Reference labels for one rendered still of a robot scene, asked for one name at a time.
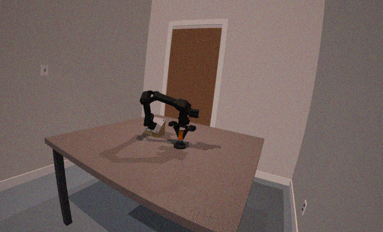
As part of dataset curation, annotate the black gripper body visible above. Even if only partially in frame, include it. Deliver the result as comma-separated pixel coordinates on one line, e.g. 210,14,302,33
168,116,196,132

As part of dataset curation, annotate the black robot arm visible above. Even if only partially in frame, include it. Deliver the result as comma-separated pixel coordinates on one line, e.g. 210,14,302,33
140,91,199,130

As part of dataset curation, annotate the orange knob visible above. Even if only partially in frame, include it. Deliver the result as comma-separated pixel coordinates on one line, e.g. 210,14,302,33
178,130,184,140

